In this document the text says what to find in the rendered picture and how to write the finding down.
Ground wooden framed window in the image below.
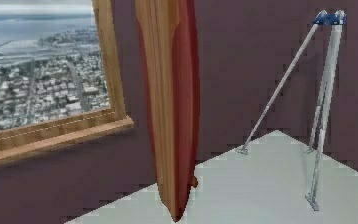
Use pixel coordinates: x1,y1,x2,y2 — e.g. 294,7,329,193
0,0,135,169

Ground grey tripod with blue head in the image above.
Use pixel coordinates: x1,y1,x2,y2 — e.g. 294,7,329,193
236,9,348,212

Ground red and wood surfboard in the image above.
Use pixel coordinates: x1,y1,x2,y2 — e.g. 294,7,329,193
134,0,201,223

